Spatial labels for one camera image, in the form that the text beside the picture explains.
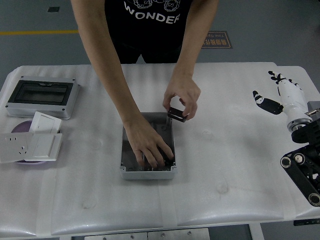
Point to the person's left hand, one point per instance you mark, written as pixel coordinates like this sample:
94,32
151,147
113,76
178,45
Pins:
185,86

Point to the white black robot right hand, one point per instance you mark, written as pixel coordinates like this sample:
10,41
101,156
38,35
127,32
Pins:
293,100

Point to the person's right hand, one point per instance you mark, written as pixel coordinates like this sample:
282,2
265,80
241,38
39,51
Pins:
146,142

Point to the person's left forearm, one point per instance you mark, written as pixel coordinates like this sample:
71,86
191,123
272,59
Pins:
195,45

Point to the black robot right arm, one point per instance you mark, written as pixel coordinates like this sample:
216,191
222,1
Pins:
305,135

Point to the person's right forearm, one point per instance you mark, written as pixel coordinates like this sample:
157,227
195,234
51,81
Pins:
107,75

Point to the open grey junction box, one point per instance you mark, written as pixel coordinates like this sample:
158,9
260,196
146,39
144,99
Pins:
150,175

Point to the grey distribution box dark window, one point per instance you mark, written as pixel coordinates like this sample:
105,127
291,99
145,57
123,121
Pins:
37,93

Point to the dark floor sign orange text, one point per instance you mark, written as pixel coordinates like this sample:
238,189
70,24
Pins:
220,40

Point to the person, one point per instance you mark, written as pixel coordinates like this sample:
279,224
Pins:
150,37

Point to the white foam mat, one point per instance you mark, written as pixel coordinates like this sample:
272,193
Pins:
225,150

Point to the grey metal plate with screws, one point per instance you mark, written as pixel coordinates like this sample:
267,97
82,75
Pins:
177,235
115,236

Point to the black table control panel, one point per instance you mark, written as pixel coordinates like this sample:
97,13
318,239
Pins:
305,222

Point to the purple round plate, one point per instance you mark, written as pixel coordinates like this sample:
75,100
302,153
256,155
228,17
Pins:
21,127

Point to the white table leg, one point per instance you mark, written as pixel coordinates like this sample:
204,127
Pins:
256,233

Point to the black floor hatch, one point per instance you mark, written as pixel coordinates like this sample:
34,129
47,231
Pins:
53,9

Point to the yellow floor tape line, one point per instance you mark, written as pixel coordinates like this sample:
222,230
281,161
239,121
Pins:
37,32

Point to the white wall switch panel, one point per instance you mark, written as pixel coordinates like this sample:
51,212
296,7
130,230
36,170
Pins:
42,147
45,122

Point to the white wall socket panel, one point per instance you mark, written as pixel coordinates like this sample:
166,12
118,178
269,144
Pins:
12,147

